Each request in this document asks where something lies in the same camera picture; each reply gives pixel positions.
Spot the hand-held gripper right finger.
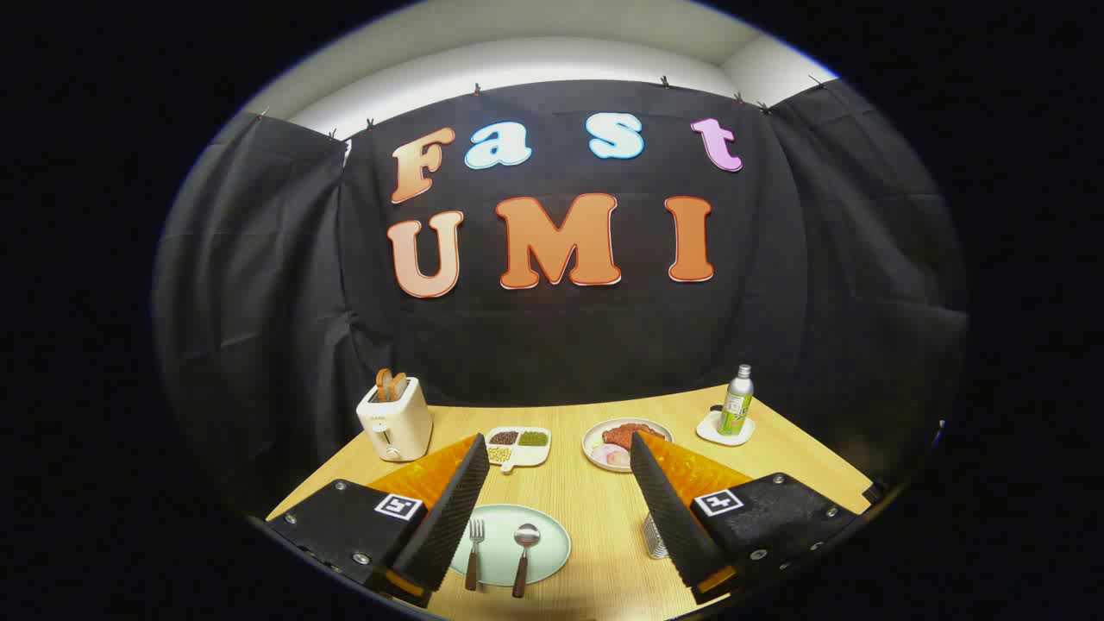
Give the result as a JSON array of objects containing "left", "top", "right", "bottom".
[{"left": 630, "top": 431, "right": 861, "bottom": 605}]

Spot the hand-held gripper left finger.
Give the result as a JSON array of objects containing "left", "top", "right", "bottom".
[{"left": 266, "top": 433, "right": 491, "bottom": 609}]

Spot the fork with wooden handle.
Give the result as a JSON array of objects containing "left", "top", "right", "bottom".
[{"left": 465, "top": 518, "right": 486, "bottom": 592}]

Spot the spoon with wooden handle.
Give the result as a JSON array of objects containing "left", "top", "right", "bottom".
[{"left": 511, "top": 523, "right": 541, "bottom": 599}]

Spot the light blue plate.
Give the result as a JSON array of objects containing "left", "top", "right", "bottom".
[{"left": 450, "top": 504, "right": 572, "bottom": 587}]

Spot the white square coaster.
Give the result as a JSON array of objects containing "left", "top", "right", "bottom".
[{"left": 696, "top": 411, "right": 756, "bottom": 447}]

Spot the brown steak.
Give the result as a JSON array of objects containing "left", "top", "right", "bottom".
[{"left": 602, "top": 423, "right": 663, "bottom": 448}]

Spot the white divided tray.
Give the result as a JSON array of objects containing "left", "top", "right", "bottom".
[{"left": 485, "top": 426, "right": 552, "bottom": 474}]

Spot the cream white toaster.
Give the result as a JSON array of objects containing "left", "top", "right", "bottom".
[{"left": 356, "top": 377, "right": 434, "bottom": 462}]

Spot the white round food plate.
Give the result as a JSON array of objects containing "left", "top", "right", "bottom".
[{"left": 582, "top": 418, "right": 674, "bottom": 473}]

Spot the silver bottle with green label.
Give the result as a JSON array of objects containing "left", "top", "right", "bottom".
[{"left": 718, "top": 364, "right": 756, "bottom": 436}]

